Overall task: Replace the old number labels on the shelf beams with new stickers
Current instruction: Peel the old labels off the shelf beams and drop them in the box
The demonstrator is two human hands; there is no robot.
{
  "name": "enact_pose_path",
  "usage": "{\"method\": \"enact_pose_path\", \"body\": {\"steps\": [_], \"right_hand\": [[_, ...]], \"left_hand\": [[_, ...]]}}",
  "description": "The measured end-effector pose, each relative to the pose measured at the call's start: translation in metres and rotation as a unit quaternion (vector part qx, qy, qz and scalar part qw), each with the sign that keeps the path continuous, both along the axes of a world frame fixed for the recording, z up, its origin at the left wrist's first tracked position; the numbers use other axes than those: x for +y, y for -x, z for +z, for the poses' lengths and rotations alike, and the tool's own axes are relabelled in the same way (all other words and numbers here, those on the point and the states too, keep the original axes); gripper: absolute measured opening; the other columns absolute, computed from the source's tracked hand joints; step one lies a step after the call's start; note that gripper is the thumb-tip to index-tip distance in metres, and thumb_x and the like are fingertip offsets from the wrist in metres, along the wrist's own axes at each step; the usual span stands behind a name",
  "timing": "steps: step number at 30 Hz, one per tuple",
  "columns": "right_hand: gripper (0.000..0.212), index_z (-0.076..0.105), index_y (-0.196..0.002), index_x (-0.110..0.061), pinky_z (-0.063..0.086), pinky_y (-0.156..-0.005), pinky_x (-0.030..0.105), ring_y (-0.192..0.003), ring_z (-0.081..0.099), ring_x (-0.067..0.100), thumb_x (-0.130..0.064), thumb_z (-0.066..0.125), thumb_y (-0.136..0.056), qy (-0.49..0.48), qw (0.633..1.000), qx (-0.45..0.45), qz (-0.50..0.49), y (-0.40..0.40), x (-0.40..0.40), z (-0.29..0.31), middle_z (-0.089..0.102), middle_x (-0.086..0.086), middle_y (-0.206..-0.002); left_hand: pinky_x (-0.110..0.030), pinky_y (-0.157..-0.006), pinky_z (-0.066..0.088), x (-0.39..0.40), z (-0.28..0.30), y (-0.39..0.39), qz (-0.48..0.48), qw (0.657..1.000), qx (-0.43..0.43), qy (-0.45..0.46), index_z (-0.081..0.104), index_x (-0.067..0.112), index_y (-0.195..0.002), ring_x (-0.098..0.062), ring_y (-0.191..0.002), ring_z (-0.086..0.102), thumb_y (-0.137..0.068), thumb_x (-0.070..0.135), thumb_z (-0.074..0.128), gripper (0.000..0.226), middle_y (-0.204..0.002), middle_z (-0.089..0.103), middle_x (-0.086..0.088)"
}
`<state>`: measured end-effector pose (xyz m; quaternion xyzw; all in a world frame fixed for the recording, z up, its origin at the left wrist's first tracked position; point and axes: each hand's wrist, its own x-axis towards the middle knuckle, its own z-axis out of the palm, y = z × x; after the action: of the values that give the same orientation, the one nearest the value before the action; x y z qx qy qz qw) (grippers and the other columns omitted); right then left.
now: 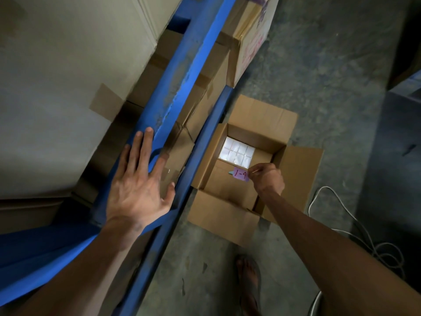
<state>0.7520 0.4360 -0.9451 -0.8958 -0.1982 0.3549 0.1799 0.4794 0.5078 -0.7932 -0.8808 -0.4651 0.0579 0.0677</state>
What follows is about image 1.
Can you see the person's right hand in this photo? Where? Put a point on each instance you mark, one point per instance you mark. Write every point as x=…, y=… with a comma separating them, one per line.
x=268, y=180

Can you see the person's right sandalled foot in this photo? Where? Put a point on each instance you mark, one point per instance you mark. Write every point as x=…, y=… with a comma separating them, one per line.
x=248, y=286

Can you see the black floor platform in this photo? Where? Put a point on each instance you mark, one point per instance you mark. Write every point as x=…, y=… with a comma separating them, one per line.
x=394, y=161

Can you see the person's right forearm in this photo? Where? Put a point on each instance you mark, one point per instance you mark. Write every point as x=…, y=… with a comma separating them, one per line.
x=329, y=259

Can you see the person's left hand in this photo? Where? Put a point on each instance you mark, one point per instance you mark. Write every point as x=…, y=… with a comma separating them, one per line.
x=135, y=197

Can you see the purple label sticker 1-4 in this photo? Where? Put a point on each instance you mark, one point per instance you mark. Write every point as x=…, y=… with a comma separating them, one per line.
x=240, y=175

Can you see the purple taped printed cardboard box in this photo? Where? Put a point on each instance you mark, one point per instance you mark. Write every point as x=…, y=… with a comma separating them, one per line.
x=250, y=46

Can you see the small open cardboard box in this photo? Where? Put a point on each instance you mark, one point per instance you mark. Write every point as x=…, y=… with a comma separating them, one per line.
x=223, y=220

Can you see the pack of white packets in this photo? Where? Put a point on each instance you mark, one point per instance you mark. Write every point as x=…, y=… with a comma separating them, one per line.
x=236, y=151

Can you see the pile of open brown cartons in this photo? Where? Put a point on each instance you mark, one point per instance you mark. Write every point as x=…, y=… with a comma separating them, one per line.
x=408, y=69

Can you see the blue metal shelf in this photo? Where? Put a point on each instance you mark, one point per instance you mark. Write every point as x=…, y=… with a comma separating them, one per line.
x=177, y=78

